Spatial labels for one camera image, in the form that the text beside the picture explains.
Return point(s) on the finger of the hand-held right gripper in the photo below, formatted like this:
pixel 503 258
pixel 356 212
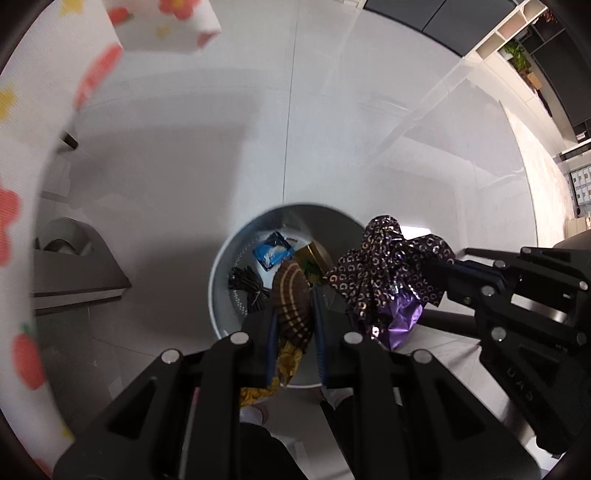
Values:
pixel 489 297
pixel 545 265

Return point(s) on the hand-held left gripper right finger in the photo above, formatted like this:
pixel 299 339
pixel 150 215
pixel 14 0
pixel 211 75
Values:
pixel 318 337

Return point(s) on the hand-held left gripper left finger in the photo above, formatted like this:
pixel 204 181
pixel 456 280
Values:
pixel 272 341

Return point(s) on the brown pleated paper wrapper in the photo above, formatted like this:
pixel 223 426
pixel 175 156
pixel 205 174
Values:
pixel 288 295

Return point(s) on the black shredded paper bundle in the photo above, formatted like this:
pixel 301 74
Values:
pixel 247 284

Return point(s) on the blue plastic packet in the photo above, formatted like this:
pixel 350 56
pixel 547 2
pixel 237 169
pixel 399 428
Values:
pixel 272 251

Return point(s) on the grey round trash bin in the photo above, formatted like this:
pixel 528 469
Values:
pixel 231 258

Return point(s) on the dark purple patterned wrapper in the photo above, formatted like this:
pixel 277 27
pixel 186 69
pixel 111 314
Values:
pixel 388 258

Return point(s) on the person's white sock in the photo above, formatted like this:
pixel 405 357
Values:
pixel 336 397
pixel 253 414

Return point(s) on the stack of grey storage boxes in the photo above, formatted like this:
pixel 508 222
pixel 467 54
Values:
pixel 579 189

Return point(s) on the person's black pants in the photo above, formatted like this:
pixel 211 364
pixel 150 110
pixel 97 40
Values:
pixel 268 452

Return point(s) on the dark wooden table base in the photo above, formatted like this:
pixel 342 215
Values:
pixel 78 277

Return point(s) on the white open shelf unit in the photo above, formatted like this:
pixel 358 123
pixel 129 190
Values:
pixel 517 41

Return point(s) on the dark grey cabinet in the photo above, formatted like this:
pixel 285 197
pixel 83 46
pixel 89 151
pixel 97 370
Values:
pixel 438 18

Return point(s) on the strawberry flower printed tablecloth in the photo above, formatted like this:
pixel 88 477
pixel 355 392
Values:
pixel 27 138

